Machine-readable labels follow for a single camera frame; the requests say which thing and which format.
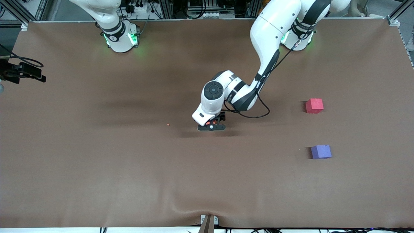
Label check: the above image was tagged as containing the large table cover mat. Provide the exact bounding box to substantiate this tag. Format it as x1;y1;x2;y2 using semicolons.
0;18;414;228

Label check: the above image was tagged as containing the red foam block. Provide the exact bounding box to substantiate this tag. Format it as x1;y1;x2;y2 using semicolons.
305;98;324;114

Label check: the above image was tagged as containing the purple foam block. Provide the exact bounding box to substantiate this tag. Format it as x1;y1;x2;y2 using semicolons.
311;145;332;160

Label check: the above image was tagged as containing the white power strip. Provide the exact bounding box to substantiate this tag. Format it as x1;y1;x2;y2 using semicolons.
129;3;150;14

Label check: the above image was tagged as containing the beige rounded object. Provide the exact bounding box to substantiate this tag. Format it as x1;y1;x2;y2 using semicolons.
351;0;369;17

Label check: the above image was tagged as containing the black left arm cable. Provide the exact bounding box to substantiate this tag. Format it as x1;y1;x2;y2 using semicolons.
225;18;319;119

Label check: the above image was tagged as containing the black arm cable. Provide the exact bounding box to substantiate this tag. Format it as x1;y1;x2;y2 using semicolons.
0;44;44;68
225;18;319;119

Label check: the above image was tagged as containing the aluminium frame post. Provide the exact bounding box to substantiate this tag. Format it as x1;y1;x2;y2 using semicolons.
246;0;264;17
160;0;175;19

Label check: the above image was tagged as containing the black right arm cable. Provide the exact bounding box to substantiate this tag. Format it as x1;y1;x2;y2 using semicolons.
0;44;44;68

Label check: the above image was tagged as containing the slanted aluminium frame strut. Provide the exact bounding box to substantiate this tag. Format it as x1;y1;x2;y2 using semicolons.
387;0;414;21
5;0;31;25

